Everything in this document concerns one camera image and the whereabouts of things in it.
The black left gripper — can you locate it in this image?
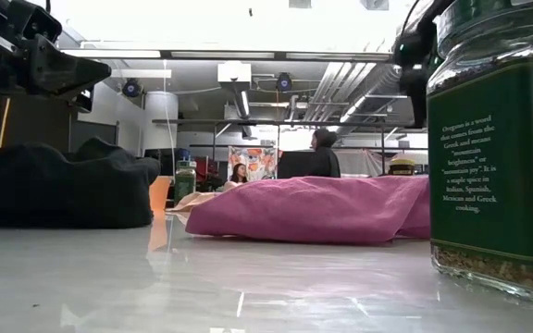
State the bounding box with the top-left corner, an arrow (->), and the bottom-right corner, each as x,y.
0,0 -> 113,115

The person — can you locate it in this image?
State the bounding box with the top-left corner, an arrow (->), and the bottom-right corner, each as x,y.
310,128 -> 341,179
229,162 -> 250,184

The peach cloth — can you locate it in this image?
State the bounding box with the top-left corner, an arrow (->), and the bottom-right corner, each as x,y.
167,180 -> 230,214

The floral poster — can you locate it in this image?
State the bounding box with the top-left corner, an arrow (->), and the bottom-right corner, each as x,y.
228,145 -> 278,181

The magenta cloth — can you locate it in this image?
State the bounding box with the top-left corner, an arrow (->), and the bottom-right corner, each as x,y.
185,174 -> 432,245

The white ceiling box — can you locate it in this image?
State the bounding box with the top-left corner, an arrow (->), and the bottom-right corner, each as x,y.
217,61 -> 253,84

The green oregano spice jar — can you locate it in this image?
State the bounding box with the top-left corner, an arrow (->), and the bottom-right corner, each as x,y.
174,159 -> 198,205
426,0 -> 533,304

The black cloth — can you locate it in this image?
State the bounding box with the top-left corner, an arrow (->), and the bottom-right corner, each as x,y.
0,137 -> 161,228

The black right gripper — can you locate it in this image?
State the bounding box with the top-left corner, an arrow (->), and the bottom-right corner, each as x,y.
393,0 -> 452,129

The orange plastic bin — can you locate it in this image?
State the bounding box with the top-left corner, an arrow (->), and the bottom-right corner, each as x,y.
149,175 -> 173,218

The white round pillar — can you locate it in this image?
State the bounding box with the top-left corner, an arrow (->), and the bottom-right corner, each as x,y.
143,91 -> 180,152

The round black ceiling device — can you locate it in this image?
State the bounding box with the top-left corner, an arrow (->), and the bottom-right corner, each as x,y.
122,78 -> 142,98
275,72 -> 293,93

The yellow-lid spice jar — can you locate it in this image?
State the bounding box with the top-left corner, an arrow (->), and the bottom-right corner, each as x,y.
389,158 -> 416,177

